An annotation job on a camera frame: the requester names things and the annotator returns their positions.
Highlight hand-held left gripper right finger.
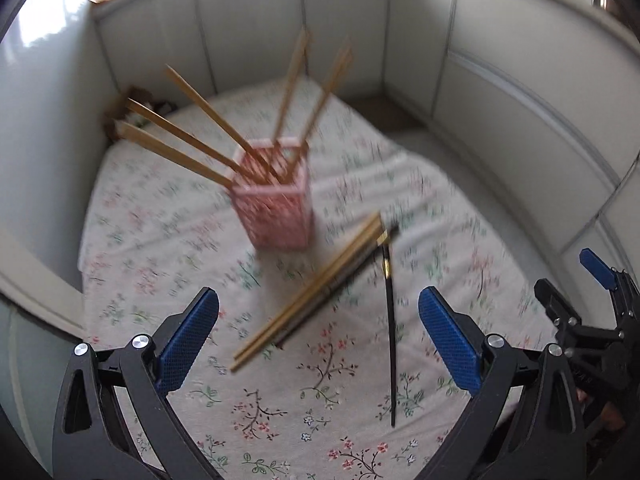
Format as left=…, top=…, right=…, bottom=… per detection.
left=417, top=286, right=588, bottom=480

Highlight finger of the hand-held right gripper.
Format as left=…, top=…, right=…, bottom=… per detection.
left=533, top=278, right=586, bottom=348
left=579, top=248, right=640, bottom=321

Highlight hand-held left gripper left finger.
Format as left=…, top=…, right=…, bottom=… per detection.
left=52, top=287, right=221, bottom=480

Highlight black chopstick with gold band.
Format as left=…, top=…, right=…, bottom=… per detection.
left=275, top=225, right=401, bottom=348
left=381, top=242, right=398, bottom=428

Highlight pile of wooden chopsticks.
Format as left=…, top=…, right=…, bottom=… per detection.
left=230, top=212, right=385, bottom=373

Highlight pink perforated utensil holder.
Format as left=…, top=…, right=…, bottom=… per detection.
left=231, top=137, right=315, bottom=250

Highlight long bamboo chopstick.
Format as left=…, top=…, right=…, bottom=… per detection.
left=164, top=64, right=283, bottom=183
left=114, top=120, right=236, bottom=188
left=125, top=97, right=258, bottom=181
left=297, top=37, right=353, bottom=171

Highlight person's right hand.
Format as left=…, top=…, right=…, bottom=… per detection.
left=597, top=404, right=628, bottom=432

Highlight floral tablecloth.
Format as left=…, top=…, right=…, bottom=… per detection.
left=77, top=77, right=558, bottom=480

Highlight white kitchen base cabinets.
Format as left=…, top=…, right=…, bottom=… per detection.
left=92, top=0, right=640, bottom=281

